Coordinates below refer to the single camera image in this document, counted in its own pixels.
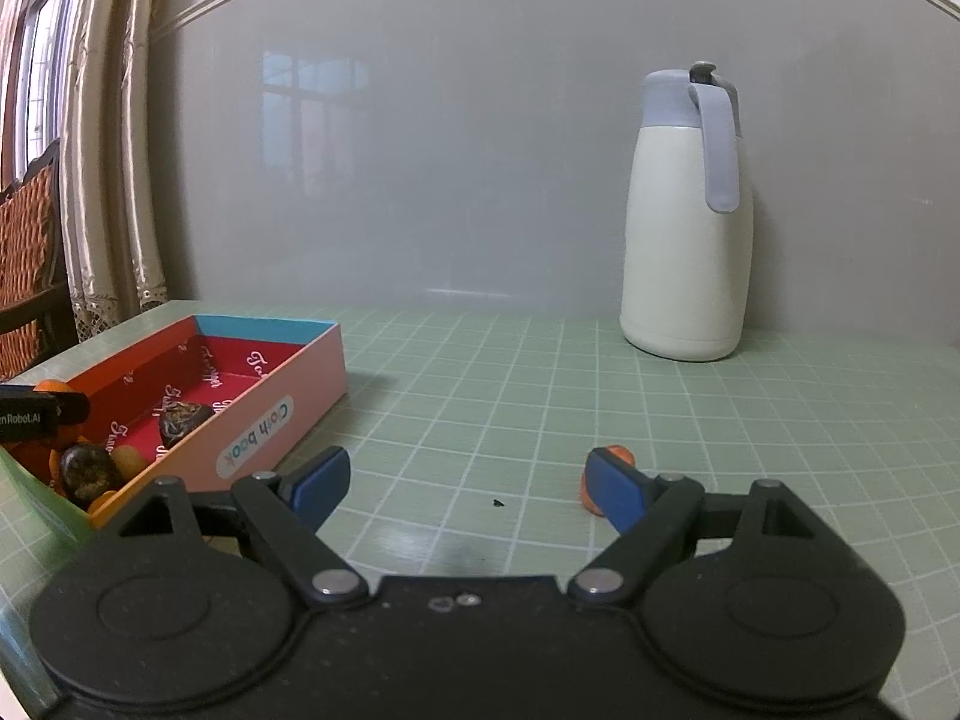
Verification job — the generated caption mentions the small orange fruit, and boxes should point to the small orange fruit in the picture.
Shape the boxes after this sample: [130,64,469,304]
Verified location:
[579,446,637,517]

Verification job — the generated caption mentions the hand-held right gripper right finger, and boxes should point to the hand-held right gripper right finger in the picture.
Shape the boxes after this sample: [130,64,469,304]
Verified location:
[566,448,822,608]

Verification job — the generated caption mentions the dark wooden chair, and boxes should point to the dark wooden chair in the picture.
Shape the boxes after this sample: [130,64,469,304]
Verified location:
[0,139,80,383]

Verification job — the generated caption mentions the white thermos jug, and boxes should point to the white thermos jug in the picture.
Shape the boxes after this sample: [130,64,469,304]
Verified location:
[619,60,755,362]

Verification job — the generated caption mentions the colourful cardboard box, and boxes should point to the colourful cardboard box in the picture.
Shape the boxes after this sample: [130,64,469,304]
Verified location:
[0,313,350,541]

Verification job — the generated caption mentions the beige satin curtain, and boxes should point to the beige satin curtain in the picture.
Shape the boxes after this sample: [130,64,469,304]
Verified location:
[60,0,188,346]

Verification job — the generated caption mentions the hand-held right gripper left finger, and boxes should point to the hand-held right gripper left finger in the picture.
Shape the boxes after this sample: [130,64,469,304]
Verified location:
[120,445,370,608]

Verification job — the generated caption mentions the small dark water chestnut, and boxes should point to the small dark water chestnut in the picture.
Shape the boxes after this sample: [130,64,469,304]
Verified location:
[157,401,215,445]

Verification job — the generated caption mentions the green checked tablecloth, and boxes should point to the green checked tablecloth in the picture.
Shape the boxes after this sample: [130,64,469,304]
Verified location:
[0,300,960,720]

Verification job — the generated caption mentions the window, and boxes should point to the window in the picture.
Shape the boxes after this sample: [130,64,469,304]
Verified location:
[0,0,98,188]

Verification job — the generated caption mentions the dark avocado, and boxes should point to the dark avocado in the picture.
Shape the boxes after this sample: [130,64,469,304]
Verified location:
[60,444,125,505]

